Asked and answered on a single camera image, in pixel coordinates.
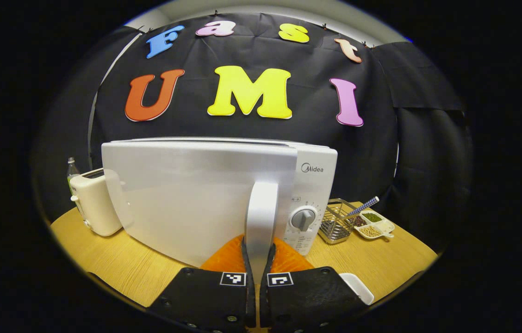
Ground white square plate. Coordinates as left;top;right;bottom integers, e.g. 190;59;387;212
338;272;375;306

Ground black backdrop cloth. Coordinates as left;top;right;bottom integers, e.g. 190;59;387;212
34;12;474;253

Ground green label drink bottle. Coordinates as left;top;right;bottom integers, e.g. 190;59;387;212
66;157;81;196

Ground white divided bean dish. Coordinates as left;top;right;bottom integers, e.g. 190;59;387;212
352;210;395;241

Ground white microwave oven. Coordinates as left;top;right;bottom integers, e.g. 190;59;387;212
101;136;338;285

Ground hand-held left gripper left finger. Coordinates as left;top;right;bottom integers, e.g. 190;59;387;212
147;234;258;333

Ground cream white toaster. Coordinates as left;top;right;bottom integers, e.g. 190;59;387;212
69;168;124;238

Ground metal wire basket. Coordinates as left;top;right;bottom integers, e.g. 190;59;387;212
317;198;360;245

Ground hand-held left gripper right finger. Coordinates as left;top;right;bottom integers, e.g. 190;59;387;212
259;237;369;333

